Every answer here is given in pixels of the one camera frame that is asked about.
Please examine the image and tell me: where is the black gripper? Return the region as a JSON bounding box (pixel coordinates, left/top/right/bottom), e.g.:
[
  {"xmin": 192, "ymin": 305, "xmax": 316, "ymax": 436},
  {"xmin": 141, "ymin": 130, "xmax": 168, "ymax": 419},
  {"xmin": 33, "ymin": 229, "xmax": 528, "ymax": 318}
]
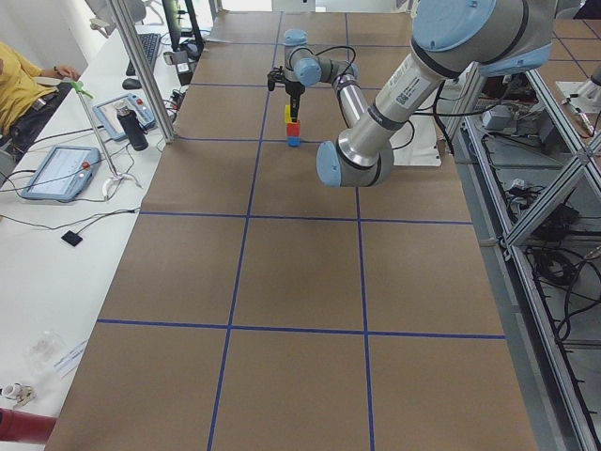
[{"xmin": 267, "ymin": 67, "xmax": 303, "ymax": 123}]

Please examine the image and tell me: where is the red cube block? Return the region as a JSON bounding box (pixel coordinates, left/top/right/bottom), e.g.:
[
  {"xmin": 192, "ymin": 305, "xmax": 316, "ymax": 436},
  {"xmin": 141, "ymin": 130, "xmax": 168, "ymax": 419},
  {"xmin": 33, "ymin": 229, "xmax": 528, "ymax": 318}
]
[{"xmin": 286, "ymin": 121, "xmax": 301, "ymax": 138}]

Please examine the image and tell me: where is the blue cube block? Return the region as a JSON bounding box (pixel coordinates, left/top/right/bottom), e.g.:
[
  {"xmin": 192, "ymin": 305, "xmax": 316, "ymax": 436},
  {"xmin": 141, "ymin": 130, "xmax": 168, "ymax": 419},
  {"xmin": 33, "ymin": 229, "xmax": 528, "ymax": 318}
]
[{"xmin": 287, "ymin": 136, "xmax": 301, "ymax": 147}]

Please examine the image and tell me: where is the yellow cube block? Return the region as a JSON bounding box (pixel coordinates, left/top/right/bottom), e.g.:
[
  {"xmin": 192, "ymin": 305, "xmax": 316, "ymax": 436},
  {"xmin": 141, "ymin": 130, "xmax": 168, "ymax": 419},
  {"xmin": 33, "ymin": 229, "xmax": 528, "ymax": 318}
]
[{"xmin": 285, "ymin": 104, "xmax": 293, "ymax": 124}]

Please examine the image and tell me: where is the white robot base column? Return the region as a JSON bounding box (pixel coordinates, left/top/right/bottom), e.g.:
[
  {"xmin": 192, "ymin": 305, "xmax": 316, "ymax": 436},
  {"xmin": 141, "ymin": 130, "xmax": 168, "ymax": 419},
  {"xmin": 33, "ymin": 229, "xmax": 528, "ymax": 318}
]
[{"xmin": 390, "ymin": 107, "xmax": 441, "ymax": 167}]

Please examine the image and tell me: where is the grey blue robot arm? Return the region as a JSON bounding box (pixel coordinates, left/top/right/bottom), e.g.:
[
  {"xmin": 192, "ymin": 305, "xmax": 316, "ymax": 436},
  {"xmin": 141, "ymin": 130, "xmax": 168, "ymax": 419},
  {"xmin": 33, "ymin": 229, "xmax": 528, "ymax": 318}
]
[{"xmin": 268, "ymin": 0, "xmax": 556, "ymax": 187}]

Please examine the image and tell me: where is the black keyboard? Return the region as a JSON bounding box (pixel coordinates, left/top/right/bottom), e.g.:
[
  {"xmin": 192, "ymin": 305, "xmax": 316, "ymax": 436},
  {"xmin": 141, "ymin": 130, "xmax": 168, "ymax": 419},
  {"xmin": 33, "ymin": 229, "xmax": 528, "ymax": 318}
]
[{"xmin": 138, "ymin": 33, "xmax": 162, "ymax": 73}]

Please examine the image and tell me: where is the black water bottle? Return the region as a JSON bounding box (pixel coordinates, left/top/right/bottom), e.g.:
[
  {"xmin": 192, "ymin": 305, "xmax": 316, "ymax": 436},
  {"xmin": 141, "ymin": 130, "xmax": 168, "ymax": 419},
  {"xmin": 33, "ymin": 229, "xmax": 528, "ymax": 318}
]
[{"xmin": 116, "ymin": 101, "xmax": 148, "ymax": 151}]

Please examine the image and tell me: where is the black computer mouse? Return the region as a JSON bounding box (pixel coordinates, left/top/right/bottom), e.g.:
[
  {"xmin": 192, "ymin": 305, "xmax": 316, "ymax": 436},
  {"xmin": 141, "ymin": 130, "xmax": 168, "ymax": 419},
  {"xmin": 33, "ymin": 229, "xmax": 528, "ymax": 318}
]
[{"xmin": 121, "ymin": 78, "xmax": 142, "ymax": 90}]

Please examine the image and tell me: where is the far teach pendant tablet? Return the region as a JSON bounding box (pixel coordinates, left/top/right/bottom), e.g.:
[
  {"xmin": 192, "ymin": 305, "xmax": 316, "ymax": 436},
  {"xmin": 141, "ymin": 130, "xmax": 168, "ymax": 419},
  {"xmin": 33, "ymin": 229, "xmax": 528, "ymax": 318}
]
[{"xmin": 92, "ymin": 93, "xmax": 156, "ymax": 141}]

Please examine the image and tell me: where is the teach pendant tablet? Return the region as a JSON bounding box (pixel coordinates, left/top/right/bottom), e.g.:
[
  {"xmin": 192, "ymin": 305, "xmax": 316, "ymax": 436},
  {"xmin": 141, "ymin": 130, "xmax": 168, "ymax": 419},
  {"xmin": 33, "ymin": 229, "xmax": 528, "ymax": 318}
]
[
  {"xmin": 21, "ymin": 146, "xmax": 101, "ymax": 202},
  {"xmin": 92, "ymin": 93, "xmax": 156, "ymax": 141}
]

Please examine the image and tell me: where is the near teach pendant tablet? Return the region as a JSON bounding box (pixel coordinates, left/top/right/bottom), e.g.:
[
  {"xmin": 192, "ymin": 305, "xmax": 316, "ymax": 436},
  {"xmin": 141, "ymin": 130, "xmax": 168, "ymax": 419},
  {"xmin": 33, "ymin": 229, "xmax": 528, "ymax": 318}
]
[{"xmin": 21, "ymin": 146, "xmax": 101, "ymax": 202}]

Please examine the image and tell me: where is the small black square pad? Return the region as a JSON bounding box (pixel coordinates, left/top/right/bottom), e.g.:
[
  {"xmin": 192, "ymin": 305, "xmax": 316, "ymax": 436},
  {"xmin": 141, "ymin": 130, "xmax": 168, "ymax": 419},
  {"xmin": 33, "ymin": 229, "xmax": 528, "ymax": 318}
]
[{"xmin": 61, "ymin": 230, "xmax": 83, "ymax": 247}]

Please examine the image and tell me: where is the person in yellow shirt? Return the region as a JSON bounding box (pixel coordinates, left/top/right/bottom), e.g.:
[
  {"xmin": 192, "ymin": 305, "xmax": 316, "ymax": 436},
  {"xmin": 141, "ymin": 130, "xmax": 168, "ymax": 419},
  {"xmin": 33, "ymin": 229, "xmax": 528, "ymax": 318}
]
[{"xmin": 1, "ymin": 43, "xmax": 80, "ymax": 162}]

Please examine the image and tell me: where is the clear plastic bag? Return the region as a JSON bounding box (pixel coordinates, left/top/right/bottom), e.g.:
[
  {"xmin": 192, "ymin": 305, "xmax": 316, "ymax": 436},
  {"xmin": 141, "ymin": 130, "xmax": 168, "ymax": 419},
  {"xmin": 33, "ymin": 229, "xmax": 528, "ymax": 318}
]
[{"xmin": 23, "ymin": 331, "xmax": 65, "ymax": 376}]

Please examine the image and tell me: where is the white keyring item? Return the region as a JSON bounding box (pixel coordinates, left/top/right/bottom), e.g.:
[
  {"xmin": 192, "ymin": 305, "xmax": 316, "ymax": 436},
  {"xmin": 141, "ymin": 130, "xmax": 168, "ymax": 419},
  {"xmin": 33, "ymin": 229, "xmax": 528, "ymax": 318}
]
[{"xmin": 1, "ymin": 382, "xmax": 36, "ymax": 409}]

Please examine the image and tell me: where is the red cylinder object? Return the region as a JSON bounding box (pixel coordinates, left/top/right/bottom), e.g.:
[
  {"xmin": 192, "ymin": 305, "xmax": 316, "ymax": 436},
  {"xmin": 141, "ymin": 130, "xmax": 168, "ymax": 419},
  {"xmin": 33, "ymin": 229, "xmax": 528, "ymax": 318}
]
[{"xmin": 0, "ymin": 409, "xmax": 57, "ymax": 445}]

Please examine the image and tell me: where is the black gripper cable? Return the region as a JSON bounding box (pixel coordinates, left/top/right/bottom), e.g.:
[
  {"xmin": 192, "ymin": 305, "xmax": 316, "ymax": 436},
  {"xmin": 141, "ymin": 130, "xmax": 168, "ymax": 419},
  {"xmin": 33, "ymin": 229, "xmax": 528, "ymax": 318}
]
[{"xmin": 309, "ymin": 45, "xmax": 358, "ymax": 81}]

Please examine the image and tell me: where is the aluminium frame post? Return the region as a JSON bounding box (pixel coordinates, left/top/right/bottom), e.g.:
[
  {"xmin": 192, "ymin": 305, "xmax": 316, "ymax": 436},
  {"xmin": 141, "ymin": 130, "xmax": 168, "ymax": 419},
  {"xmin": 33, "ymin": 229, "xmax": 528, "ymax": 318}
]
[{"xmin": 108, "ymin": 0, "xmax": 176, "ymax": 144}]

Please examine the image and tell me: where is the grey box under frame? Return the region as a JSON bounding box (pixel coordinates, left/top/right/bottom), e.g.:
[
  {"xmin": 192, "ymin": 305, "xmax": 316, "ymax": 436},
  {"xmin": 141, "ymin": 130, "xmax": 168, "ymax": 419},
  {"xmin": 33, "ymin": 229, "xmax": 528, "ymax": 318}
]
[{"xmin": 482, "ymin": 104, "xmax": 513, "ymax": 132}]

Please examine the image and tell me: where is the grabber stick green handle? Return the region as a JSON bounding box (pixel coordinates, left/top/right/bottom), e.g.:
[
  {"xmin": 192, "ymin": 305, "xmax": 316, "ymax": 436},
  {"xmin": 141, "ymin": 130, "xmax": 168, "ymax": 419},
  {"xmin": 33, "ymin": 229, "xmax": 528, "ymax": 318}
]
[{"xmin": 69, "ymin": 81, "xmax": 142, "ymax": 201}]

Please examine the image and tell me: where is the aluminium side rail frame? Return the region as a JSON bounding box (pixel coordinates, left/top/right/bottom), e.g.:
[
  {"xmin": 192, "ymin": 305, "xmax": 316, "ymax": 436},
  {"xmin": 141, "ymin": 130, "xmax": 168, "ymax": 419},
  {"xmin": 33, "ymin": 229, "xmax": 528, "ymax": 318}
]
[{"xmin": 457, "ymin": 60, "xmax": 600, "ymax": 450}]

